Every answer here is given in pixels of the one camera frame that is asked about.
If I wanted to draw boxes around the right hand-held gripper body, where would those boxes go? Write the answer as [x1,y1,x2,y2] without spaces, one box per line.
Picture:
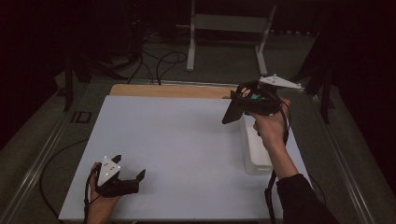
[246,74,304,117]

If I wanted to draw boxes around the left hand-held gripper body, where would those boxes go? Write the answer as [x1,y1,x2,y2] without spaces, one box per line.
[94,155,140,198]

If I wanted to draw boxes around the black phone case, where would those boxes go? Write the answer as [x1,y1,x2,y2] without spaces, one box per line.
[221,98,247,125]

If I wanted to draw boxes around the white plastic tray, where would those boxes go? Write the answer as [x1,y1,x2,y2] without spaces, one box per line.
[239,115,276,175]

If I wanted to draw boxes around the person's right hand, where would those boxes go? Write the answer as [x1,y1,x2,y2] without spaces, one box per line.
[248,97,292,153]

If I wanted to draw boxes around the person's left hand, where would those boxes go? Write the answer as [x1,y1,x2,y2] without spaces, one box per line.
[87,161,121,217]

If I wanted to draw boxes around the white table board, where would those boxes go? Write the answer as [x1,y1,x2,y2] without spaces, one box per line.
[58,94,312,222]

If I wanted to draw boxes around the black tripod stand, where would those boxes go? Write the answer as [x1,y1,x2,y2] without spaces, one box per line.
[270,18,336,124]
[64,55,129,112]

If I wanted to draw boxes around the white metal stand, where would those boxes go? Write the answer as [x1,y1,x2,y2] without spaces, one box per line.
[186,0,278,77]

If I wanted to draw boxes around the left hand-held gripper cable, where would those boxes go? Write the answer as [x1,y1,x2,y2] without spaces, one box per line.
[39,138,101,224]

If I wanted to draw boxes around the hand-held gripper cable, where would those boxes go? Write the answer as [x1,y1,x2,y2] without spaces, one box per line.
[39,138,101,224]
[264,104,328,224]

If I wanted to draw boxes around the black floor frame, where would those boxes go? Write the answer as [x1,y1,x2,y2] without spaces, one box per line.
[70,110,92,124]

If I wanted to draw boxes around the black floor cables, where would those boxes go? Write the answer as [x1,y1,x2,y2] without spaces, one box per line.
[127,31,190,86]

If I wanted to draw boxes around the right hand-held gripper cable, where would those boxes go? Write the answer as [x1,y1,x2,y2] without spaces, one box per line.
[264,104,328,224]

